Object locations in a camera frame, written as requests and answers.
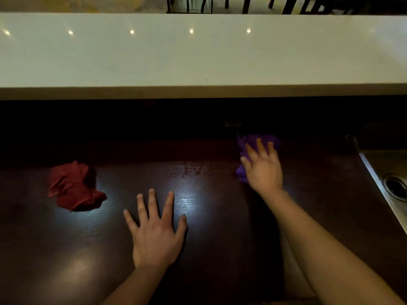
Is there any red cleaning cloth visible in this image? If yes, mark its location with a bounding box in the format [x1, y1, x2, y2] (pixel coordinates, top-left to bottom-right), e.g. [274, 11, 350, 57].
[48, 161, 108, 212]

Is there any stainless steel sink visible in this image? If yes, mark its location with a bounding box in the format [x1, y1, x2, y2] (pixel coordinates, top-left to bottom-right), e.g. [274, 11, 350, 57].
[359, 149, 407, 235]

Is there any person's right hand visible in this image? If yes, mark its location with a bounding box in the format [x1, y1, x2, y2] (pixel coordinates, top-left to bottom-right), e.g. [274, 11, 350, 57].
[240, 138, 284, 197]

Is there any person's left forearm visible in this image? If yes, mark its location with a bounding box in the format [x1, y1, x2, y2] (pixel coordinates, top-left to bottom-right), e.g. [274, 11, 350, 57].
[101, 265, 170, 305]

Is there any dark wooden chair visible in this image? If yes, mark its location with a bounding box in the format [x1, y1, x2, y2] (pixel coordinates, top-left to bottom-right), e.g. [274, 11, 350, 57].
[166, 0, 214, 14]
[282, 0, 338, 15]
[224, 0, 276, 14]

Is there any person's right forearm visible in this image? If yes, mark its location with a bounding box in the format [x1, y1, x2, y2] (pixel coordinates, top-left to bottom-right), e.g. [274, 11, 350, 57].
[260, 189, 405, 305]

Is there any person's left hand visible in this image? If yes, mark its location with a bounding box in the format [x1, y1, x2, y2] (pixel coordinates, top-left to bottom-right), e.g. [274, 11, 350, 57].
[123, 188, 188, 270]

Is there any round sink drain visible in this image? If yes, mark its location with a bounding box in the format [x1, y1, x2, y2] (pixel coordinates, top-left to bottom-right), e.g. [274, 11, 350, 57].
[382, 175, 407, 202]

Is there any purple cleaning cloth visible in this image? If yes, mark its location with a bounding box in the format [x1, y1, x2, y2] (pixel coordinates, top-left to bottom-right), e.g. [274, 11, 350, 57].
[236, 133, 282, 184]

